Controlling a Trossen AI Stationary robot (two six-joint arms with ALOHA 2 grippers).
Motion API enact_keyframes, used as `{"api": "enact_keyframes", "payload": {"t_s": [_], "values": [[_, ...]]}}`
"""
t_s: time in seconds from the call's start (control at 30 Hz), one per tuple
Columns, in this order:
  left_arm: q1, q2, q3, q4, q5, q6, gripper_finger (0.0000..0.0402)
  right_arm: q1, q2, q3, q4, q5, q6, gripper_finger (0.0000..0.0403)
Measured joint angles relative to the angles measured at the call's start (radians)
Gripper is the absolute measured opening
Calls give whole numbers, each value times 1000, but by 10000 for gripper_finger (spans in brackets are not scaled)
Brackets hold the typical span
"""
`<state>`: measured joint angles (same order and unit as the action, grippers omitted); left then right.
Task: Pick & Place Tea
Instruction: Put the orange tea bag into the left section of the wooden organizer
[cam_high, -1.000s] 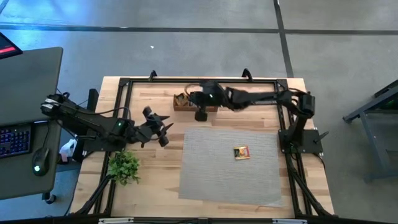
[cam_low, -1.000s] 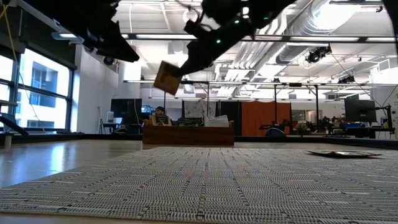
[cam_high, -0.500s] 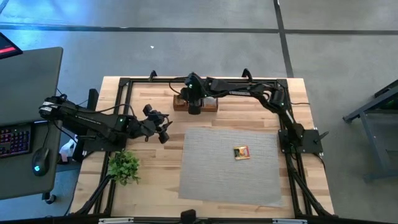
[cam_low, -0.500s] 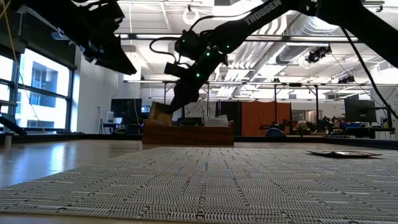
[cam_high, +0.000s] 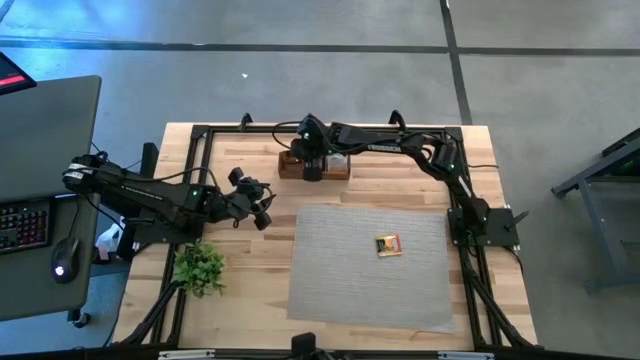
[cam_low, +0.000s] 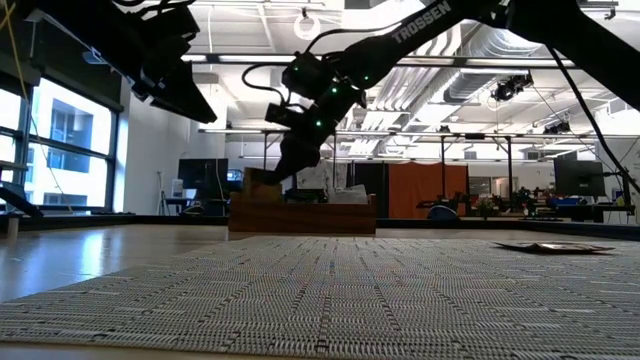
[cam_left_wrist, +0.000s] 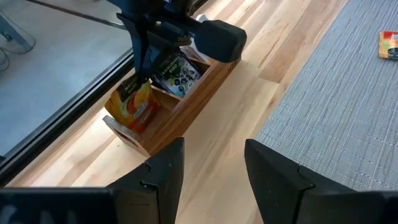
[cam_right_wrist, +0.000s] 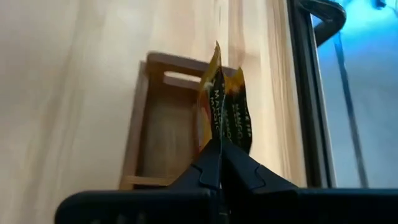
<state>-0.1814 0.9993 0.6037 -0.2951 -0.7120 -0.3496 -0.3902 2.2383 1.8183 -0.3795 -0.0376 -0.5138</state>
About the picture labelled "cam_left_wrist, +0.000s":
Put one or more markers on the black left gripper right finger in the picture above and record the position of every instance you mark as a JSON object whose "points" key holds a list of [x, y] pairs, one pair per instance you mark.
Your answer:
{"points": [[280, 186]]}

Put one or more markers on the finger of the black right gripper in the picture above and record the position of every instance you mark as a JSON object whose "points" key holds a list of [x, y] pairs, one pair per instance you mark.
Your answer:
{"points": [[155, 53], [140, 56]]}

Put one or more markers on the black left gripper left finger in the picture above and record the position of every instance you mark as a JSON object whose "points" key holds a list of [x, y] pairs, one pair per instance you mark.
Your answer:
{"points": [[155, 186]]}

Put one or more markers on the dark purple tea packet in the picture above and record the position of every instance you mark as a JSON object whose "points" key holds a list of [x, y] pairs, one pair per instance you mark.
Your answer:
{"points": [[180, 76]]}

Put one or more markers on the yellow red tea packet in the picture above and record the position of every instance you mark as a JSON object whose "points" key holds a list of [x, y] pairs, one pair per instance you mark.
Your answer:
{"points": [[133, 104], [388, 45]]}

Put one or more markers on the wooden tea organizer box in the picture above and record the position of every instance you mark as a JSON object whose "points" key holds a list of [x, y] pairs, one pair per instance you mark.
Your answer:
{"points": [[177, 118]]}

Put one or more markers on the grey woven placemat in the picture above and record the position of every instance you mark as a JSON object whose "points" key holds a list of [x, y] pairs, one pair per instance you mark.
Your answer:
{"points": [[342, 109]]}

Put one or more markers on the grey metal stand leg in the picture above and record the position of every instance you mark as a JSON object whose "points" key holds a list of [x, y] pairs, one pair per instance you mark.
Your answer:
{"points": [[15, 34]]}

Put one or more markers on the black aluminium table frame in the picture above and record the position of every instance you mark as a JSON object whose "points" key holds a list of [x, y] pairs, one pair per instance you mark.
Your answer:
{"points": [[62, 124]]}

